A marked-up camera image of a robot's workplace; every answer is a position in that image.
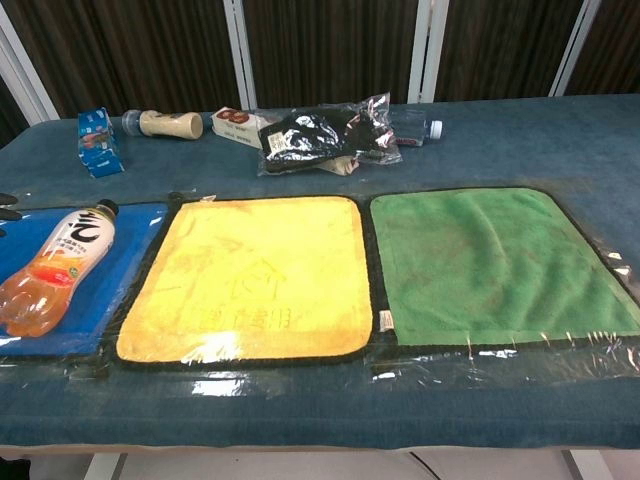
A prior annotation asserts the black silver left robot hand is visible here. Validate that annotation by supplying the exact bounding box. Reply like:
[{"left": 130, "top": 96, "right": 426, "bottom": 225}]
[{"left": 0, "top": 192, "right": 24, "bottom": 237}]

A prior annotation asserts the orange drink bottle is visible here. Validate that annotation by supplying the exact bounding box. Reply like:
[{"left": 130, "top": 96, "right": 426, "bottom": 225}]
[{"left": 0, "top": 198, "right": 120, "bottom": 337}]

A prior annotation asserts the cream mayonnaise bottle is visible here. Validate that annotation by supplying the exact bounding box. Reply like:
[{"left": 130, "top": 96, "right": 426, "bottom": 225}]
[{"left": 122, "top": 109, "right": 205, "bottom": 142}]

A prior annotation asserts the clear water bottle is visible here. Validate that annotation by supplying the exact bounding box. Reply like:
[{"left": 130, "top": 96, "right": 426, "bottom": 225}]
[{"left": 389, "top": 109, "right": 445, "bottom": 148}]

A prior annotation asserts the blue cookie pack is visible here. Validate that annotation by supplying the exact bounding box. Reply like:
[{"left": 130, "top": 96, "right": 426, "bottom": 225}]
[{"left": 77, "top": 107, "right": 125, "bottom": 179}]

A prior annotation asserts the blue cloth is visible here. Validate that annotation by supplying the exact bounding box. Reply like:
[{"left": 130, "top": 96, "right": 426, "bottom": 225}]
[{"left": 0, "top": 202, "right": 169, "bottom": 358}]

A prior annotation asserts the white red carton box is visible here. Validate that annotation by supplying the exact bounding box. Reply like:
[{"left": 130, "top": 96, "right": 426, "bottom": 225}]
[{"left": 209, "top": 106, "right": 281, "bottom": 149}]

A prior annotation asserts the yellow cloth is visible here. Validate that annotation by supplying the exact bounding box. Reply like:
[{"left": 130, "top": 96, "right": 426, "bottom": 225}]
[{"left": 115, "top": 194, "right": 377, "bottom": 370}]

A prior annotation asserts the black item in plastic bag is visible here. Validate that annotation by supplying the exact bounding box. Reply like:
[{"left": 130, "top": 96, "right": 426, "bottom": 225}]
[{"left": 257, "top": 92, "right": 404, "bottom": 177}]

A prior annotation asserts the transparent plastic sheet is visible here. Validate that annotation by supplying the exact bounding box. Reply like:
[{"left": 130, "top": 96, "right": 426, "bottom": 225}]
[{"left": 0, "top": 187, "right": 640, "bottom": 397}]

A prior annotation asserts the green cloth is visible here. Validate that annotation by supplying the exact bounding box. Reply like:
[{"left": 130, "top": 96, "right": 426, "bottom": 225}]
[{"left": 368, "top": 187, "right": 640, "bottom": 348}]

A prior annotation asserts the white partition post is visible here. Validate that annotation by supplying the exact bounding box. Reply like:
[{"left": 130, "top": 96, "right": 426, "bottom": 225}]
[
  {"left": 222, "top": 0, "right": 259, "bottom": 111},
  {"left": 0, "top": 19, "right": 61, "bottom": 122},
  {"left": 547, "top": 0, "right": 602, "bottom": 97},
  {"left": 407, "top": 0, "right": 451, "bottom": 105}
]

